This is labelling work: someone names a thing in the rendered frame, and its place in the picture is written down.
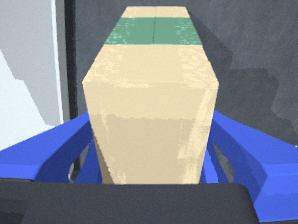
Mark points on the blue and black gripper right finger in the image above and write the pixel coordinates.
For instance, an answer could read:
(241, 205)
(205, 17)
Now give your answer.
(265, 165)

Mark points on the white tray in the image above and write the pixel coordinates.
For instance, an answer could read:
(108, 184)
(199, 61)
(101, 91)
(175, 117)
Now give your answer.
(28, 78)

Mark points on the tan block with green band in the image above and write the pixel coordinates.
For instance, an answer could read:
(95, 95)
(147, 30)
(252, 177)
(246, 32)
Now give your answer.
(150, 95)

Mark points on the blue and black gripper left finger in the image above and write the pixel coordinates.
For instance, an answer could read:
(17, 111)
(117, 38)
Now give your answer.
(48, 156)

